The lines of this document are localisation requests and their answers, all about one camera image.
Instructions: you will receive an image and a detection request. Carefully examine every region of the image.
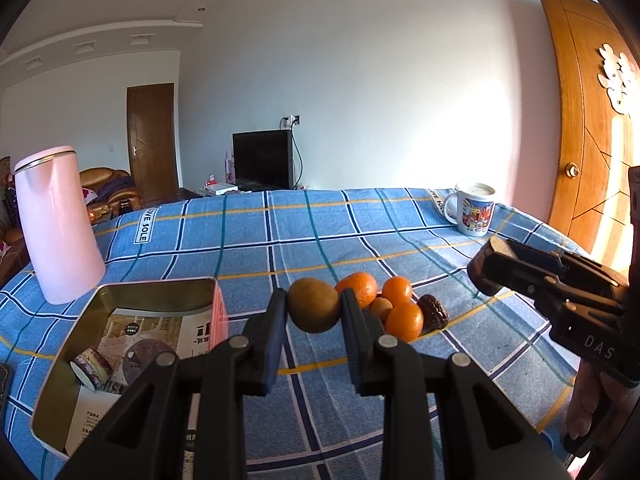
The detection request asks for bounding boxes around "large brown kiwi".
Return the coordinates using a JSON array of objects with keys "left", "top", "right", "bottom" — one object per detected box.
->
[{"left": 286, "top": 277, "right": 342, "bottom": 334}]

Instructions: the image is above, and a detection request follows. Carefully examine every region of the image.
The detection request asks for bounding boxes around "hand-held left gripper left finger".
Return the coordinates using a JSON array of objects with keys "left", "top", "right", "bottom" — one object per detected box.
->
[{"left": 55, "top": 289, "right": 289, "bottom": 480}]

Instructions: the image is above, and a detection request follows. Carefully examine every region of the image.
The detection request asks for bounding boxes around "pink electric kettle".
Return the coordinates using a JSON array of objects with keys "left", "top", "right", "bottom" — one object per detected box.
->
[{"left": 13, "top": 145, "right": 107, "bottom": 305}]

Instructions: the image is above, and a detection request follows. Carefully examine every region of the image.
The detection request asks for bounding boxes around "orange tangerine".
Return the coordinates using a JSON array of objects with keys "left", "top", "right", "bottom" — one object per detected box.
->
[
  {"left": 335, "top": 272, "right": 379, "bottom": 311},
  {"left": 382, "top": 276, "right": 414, "bottom": 308},
  {"left": 384, "top": 302, "right": 425, "bottom": 342}
]

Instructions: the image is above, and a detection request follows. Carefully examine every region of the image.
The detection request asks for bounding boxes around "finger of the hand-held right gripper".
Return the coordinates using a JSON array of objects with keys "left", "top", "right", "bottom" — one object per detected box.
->
[{"left": 469, "top": 236, "right": 571, "bottom": 307}]

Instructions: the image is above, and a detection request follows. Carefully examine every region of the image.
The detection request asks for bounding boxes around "black television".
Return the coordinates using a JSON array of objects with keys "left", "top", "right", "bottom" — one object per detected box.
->
[{"left": 232, "top": 129, "right": 294, "bottom": 192}]

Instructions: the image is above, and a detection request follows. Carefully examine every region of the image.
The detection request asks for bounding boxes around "blue plaid cloth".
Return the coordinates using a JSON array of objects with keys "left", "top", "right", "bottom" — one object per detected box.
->
[{"left": 0, "top": 187, "right": 596, "bottom": 480}]

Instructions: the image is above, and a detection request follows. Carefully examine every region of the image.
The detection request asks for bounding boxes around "purple blanket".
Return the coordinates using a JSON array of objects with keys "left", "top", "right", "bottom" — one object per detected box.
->
[{"left": 94, "top": 172, "right": 132, "bottom": 202}]

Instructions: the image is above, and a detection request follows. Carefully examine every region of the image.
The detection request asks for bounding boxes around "light wooden door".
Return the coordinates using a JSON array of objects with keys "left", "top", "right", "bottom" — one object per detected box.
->
[{"left": 533, "top": 0, "right": 640, "bottom": 271}]

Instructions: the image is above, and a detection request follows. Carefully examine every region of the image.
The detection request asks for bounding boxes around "black power cable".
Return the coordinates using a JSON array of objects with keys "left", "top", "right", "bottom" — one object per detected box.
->
[{"left": 291, "top": 125, "right": 307, "bottom": 191}]

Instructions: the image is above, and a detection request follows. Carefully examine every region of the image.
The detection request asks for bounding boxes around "brown leather sofa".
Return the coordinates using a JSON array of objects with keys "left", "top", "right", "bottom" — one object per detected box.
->
[{"left": 79, "top": 167, "right": 143, "bottom": 221}]

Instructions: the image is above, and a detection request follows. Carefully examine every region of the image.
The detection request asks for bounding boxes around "dark wrinkled dried date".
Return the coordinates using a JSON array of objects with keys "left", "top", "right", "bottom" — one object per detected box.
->
[{"left": 416, "top": 294, "right": 450, "bottom": 334}]

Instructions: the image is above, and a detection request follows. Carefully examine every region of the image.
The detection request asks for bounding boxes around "dark flat object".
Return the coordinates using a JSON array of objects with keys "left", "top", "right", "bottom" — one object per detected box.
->
[{"left": 0, "top": 364, "right": 14, "bottom": 413}]

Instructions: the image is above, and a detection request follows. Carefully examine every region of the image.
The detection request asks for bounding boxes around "rectangular metal tin box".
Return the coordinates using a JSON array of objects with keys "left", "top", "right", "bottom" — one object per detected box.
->
[{"left": 30, "top": 276, "right": 229, "bottom": 461}]

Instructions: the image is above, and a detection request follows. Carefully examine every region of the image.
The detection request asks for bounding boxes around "dark brown door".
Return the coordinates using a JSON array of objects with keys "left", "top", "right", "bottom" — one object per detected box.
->
[{"left": 126, "top": 82, "right": 181, "bottom": 202}]

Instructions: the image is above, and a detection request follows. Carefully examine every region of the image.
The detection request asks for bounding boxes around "small brown kiwi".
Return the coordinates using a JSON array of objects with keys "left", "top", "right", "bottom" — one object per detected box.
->
[{"left": 369, "top": 296, "right": 394, "bottom": 323}]

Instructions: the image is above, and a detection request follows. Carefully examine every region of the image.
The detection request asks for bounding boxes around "person's right hand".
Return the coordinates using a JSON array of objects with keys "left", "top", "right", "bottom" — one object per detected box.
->
[{"left": 566, "top": 359, "right": 640, "bottom": 461}]

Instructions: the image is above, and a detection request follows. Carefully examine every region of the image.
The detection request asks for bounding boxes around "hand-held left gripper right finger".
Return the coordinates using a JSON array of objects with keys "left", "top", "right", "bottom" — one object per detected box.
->
[{"left": 341, "top": 290, "right": 571, "bottom": 480}]

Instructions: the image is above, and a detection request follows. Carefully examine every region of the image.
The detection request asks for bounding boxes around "white printed mug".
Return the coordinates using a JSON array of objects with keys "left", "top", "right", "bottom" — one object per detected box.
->
[{"left": 443, "top": 182, "right": 497, "bottom": 237}]

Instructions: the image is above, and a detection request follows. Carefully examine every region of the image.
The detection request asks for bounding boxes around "white paper card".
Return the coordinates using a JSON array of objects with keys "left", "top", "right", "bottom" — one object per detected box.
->
[{"left": 64, "top": 389, "right": 128, "bottom": 455}]

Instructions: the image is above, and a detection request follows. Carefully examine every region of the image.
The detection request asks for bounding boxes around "white paper door decoration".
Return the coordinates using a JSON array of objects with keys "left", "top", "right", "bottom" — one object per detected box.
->
[{"left": 597, "top": 44, "right": 639, "bottom": 116}]

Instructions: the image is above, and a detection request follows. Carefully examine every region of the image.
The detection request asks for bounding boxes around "patterned tape roll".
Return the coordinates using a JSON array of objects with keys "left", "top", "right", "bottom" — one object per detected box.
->
[{"left": 70, "top": 347, "right": 114, "bottom": 391}]

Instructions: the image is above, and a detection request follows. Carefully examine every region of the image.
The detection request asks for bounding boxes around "printed paper leaflet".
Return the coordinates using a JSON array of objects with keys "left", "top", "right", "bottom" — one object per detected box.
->
[{"left": 97, "top": 307, "right": 217, "bottom": 391}]

